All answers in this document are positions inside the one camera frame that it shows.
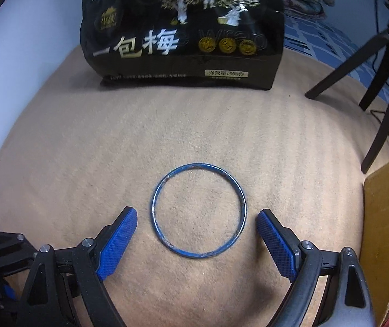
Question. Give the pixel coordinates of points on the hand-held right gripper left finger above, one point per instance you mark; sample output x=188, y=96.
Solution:
x=117, y=242

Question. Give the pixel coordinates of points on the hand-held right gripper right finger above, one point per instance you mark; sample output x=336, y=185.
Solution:
x=277, y=245

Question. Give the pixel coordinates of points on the metal bangle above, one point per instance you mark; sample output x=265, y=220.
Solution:
x=153, y=207

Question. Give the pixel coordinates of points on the cardboard box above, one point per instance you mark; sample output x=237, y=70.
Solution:
x=385, y=231

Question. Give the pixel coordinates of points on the tan blanket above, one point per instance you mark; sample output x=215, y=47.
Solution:
x=95, y=160

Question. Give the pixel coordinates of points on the black tripod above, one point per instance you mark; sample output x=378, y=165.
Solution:
x=381, y=133

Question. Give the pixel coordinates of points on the blue patterned bed sheet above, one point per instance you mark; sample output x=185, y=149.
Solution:
x=317, y=47

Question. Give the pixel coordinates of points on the black printed snack bag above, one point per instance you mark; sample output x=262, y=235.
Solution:
x=180, y=41

